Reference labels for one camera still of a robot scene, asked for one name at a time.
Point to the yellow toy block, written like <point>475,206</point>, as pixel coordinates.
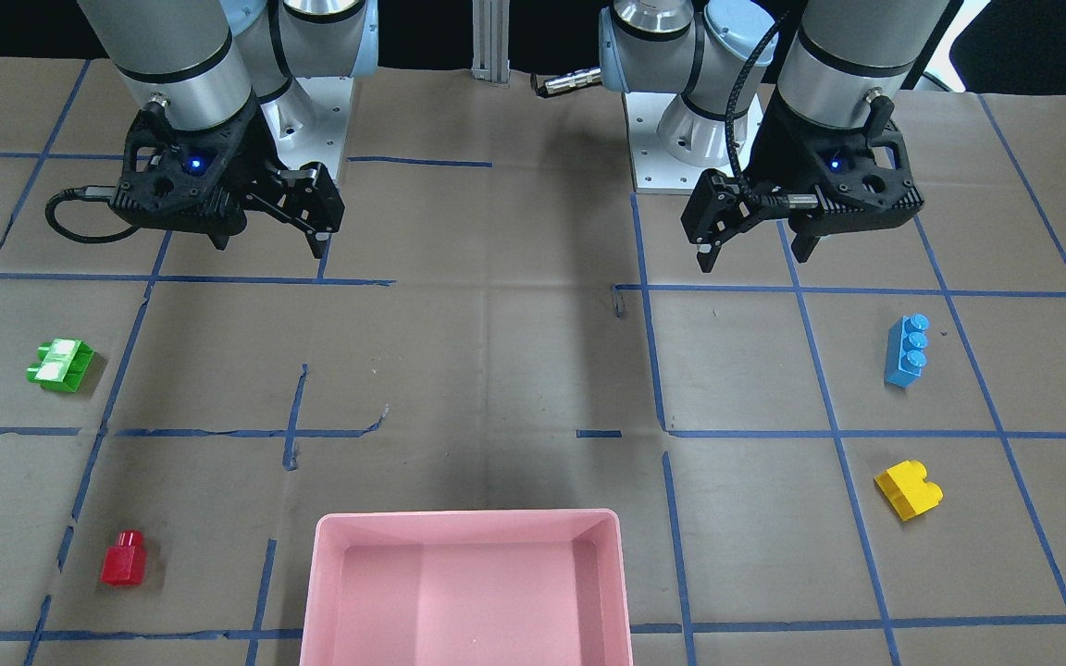
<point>908,490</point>

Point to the pink plastic box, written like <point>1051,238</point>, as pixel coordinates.
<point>511,587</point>

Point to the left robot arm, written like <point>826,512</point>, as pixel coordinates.
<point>728,62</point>

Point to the blue toy block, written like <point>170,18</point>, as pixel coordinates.
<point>905,354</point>

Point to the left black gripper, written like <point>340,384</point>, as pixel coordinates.
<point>781,146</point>

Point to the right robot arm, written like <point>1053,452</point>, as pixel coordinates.
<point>206,59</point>

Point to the red toy block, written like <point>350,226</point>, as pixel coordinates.
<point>124,563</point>

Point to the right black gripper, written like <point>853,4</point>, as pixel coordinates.
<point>253,146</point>

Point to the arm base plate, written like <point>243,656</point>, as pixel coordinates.
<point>672,157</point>
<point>309,122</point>

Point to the aluminium frame post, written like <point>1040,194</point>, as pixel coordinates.
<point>490,37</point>

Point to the green toy block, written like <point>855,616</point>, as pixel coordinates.
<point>62,365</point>

